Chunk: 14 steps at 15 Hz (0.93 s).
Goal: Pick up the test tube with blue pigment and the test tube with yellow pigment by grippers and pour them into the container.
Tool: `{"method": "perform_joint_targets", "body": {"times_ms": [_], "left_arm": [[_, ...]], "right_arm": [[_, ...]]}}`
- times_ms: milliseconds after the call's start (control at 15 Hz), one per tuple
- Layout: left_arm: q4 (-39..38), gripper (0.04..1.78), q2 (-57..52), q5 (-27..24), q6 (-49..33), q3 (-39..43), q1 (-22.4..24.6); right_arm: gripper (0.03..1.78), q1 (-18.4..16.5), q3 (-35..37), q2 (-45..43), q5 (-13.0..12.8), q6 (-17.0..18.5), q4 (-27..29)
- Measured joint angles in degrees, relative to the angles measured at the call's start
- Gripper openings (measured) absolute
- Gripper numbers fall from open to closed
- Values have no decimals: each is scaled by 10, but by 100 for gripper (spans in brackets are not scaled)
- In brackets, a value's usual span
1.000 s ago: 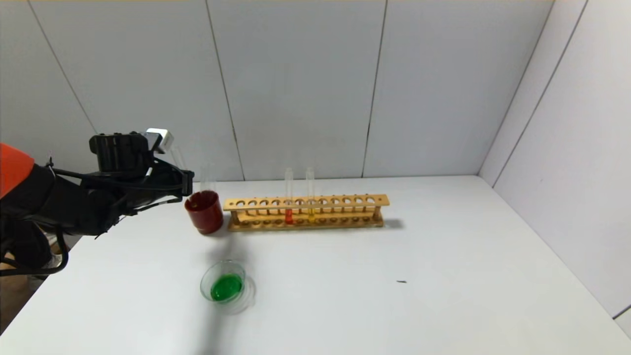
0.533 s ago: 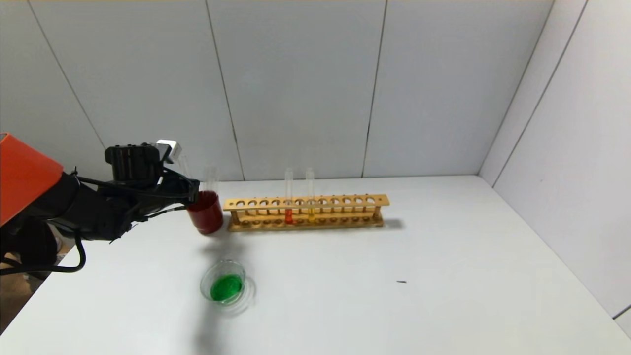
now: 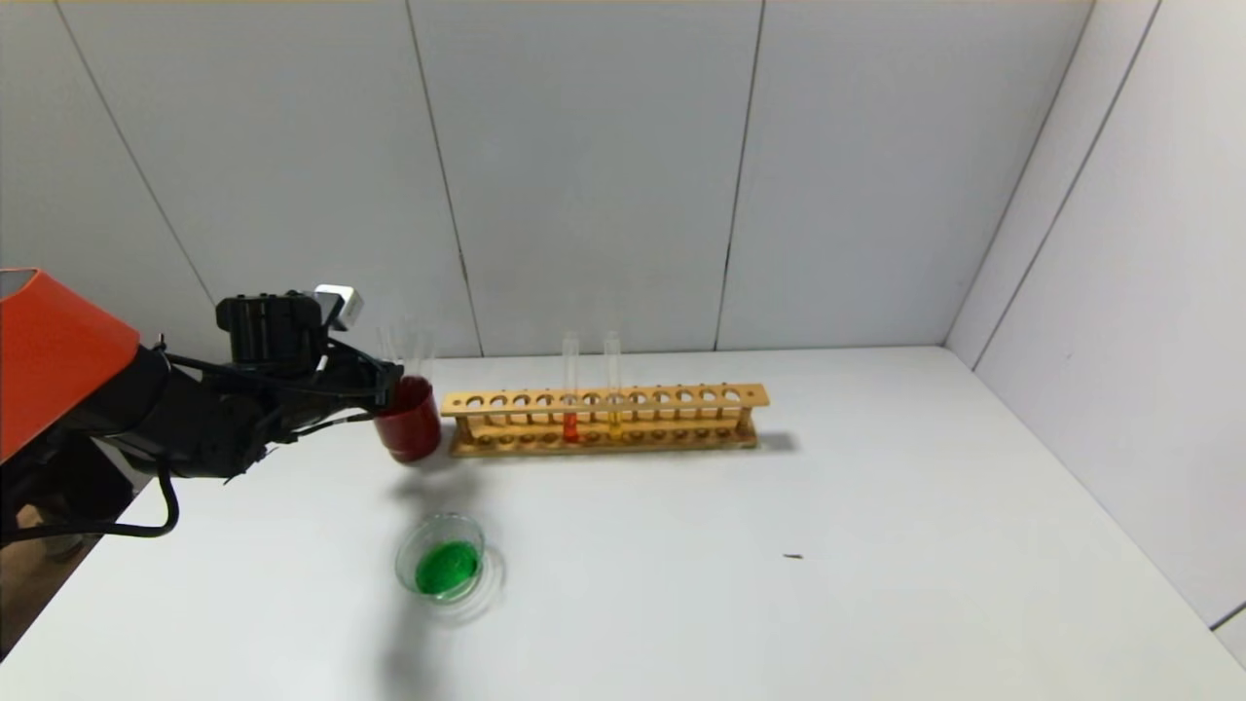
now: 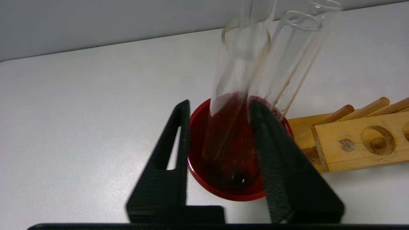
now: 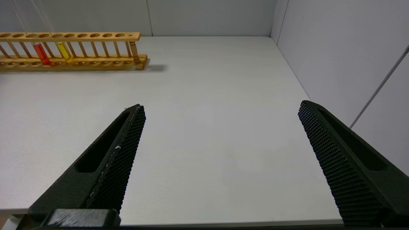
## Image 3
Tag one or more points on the wooden test tube rack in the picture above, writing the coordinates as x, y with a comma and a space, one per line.
604, 401

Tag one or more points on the glass test tube red pigment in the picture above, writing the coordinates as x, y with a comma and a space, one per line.
570, 426

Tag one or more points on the clear glass beaker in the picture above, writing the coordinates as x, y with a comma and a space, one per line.
448, 570

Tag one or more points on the glass test tube yellow pigment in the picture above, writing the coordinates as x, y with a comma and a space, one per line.
613, 424
391, 350

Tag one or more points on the dark red plastic cup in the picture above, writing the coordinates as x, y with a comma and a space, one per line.
414, 428

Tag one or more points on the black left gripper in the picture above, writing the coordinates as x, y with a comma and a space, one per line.
390, 382

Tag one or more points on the empty glass test tube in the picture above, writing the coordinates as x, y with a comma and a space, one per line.
414, 352

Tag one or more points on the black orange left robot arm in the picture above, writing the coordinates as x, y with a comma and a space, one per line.
58, 360

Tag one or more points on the grey white sneaker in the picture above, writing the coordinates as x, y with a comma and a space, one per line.
68, 545

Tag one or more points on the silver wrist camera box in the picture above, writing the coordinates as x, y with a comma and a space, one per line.
339, 307

